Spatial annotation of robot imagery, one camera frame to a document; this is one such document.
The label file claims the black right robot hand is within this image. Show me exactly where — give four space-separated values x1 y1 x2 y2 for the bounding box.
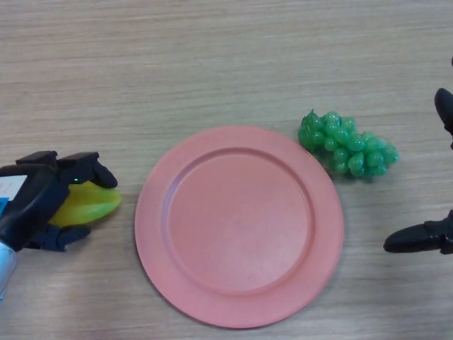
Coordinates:
384 56 453 255

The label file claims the yellow green starfruit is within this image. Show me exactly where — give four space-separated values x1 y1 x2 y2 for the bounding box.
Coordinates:
49 182 124 227

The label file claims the pink round plate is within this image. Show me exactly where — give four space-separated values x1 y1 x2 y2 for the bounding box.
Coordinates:
134 125 345 329

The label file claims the green grape bunch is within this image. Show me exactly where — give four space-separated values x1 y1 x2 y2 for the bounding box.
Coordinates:
297 108 400 181

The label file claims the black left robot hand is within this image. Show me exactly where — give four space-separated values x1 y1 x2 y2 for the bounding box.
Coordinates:
0 151 118 253

